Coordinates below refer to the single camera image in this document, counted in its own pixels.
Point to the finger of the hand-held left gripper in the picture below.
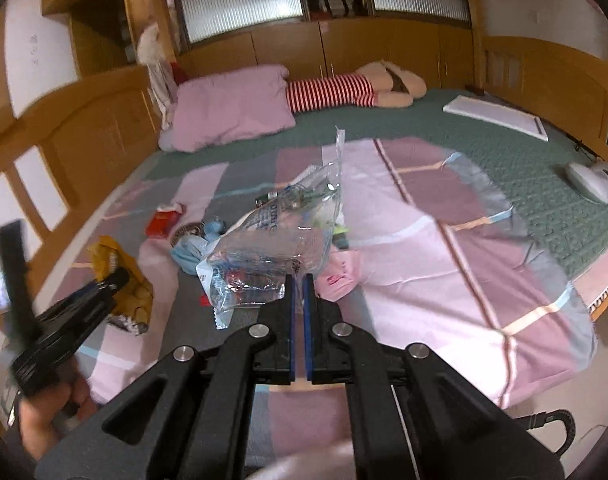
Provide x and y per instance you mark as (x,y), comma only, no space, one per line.
(96,292)

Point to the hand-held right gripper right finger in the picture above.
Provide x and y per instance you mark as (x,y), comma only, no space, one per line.
(309,320)

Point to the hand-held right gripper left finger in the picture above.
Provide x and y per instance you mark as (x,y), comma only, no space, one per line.
(294,320)

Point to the clear plastic bag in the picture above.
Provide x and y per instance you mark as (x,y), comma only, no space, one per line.
(264,240)

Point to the person's left hand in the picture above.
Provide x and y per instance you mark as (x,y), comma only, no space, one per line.
(43,425)

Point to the yellow snack bag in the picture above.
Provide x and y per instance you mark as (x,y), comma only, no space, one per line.
(105,256)

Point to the pink packet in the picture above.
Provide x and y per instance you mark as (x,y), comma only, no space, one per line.
(339,275)

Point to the small green wrapper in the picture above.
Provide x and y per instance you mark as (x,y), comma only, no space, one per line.
(342,233)

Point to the red cigarette pack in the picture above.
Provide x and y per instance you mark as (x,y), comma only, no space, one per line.
(161,222)

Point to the blue face mask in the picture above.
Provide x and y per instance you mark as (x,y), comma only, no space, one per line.
(191,256)

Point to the plaid bedsheet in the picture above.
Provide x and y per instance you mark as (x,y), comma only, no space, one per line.
(434,270)

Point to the pink pillow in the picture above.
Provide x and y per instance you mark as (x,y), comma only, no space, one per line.
(228,105)

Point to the white hanging cloth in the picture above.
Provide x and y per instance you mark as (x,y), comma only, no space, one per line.
(156,75)

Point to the striped plush doll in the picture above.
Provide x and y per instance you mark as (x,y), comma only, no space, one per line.
(334,91)

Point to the green quilted mattress cover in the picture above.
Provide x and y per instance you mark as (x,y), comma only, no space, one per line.
(524,180)

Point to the white flat board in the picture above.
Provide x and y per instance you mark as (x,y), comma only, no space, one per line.
(494,115)

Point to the white oval device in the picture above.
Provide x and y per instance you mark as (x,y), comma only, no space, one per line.
(596,180)

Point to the wooden bed frame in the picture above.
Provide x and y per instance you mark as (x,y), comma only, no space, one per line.
(108,125)

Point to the wooden wall cabinets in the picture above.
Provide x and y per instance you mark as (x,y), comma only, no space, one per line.
(304,47)

